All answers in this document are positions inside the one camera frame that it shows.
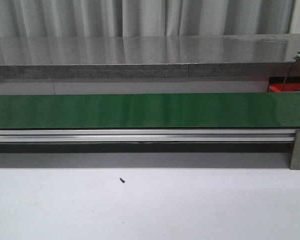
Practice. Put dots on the grey stone-look back shelf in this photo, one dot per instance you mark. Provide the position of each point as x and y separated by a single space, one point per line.
116 57

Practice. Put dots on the red plastic tray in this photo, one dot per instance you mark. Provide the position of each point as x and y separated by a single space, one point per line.
280 84

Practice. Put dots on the green conveyor belt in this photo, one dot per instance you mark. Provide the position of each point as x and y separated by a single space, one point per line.
159 110

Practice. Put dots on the grey curtain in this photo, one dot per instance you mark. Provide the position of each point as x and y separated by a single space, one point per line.
150 18

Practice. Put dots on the aluminium conveyor side rail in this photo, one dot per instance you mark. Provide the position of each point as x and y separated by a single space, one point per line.
147 135

